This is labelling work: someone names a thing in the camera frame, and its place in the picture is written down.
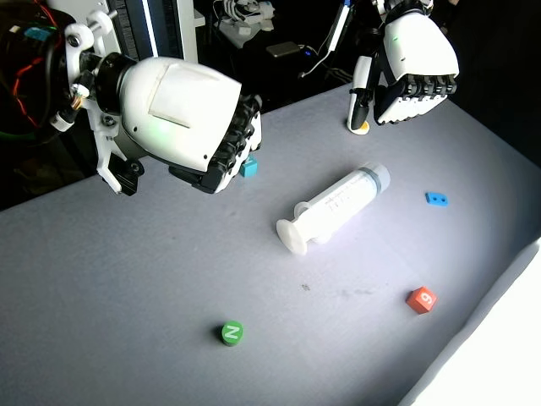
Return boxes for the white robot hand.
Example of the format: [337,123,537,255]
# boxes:
[119,56,264,195]
[346,14,461,133]

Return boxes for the large translucent plastic syringe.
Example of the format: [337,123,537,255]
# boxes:
[276,162,391,256]

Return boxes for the white robot body column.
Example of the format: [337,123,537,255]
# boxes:
[45,0,199,64]

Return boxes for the white flat bar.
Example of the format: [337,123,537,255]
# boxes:
[324,3,352,55]

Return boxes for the teal cube block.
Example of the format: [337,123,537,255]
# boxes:
[238,154,259,178]

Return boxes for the white parts pile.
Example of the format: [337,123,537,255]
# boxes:
[213,0,276,47]

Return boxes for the grey power bank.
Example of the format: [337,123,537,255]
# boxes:
[265,41,302,59]

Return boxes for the blue flat block two holes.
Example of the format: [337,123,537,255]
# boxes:
[424,191,450,208]

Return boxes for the grey table cloth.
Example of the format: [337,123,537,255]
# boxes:
[0,82,541,406]

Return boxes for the green round block letter N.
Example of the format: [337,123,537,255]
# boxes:
[219,320,245,348]

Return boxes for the red block number 9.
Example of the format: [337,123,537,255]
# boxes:
[406,286,439,315]

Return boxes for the bright white side panel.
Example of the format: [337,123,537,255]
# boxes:
[396,239,541,406]

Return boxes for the white cable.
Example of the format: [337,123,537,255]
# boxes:
[298,48,336,80]

